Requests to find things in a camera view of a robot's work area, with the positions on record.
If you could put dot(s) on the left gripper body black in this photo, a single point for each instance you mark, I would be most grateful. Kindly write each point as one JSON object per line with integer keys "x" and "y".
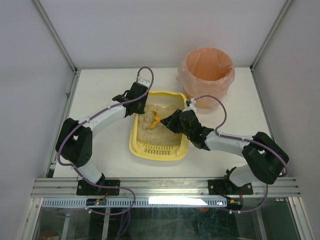
{"x": 139, "y": 106}

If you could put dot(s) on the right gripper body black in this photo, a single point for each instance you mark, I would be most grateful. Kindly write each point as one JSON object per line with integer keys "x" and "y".
{"x": 175, "y": 122}

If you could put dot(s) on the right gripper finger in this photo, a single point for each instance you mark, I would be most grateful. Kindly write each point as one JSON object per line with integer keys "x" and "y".
{"x": 174, "y": 129}
{"x": 172, "y": 120}

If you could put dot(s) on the yellow litter scoop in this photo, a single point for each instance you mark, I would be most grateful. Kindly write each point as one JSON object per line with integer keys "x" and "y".
{"x": 156, "y": 120}

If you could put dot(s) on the yellow litter box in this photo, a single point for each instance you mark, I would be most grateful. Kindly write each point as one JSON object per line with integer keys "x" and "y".
{"x": 160, "y": 152}

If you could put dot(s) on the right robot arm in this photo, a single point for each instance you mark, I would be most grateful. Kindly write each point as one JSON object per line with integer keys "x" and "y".
{"x": 265, "y": 160}

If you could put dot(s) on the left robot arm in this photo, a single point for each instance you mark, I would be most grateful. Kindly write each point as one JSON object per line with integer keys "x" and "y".
{"x": 74, "y": 146}

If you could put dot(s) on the cat litter sand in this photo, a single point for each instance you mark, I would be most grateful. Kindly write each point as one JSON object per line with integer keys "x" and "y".
{"x": 160, "y": 135}

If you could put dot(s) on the orange lined trash bin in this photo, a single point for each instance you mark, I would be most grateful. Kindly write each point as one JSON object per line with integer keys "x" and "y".
{"x": 204, "y": 73}

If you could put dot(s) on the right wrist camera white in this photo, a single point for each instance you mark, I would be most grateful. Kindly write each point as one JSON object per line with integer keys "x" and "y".
{"x": 191, "y": 105}

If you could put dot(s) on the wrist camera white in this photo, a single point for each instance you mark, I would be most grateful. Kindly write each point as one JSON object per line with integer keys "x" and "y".
{"x": 191, "y": 105}
{"x": 143, "y": 81}

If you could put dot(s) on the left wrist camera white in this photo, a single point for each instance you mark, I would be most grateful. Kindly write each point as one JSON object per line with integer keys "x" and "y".
{"x": 143, "y": 81}

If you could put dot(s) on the white slotted cable duct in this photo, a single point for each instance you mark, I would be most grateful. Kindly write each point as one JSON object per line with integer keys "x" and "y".
{"x": 139, "y": 202}

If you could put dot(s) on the aluminium mounting rail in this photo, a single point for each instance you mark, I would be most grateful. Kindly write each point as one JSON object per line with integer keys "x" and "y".
{"x": 147, "y": 187}

